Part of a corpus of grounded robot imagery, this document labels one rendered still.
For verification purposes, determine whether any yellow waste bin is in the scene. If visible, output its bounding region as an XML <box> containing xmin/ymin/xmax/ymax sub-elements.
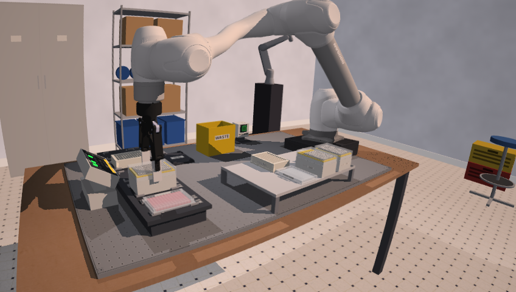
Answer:
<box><xmin>196</xmin><ymin>120</ymin><xmax>235</xmax><ymax>156</ymax></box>

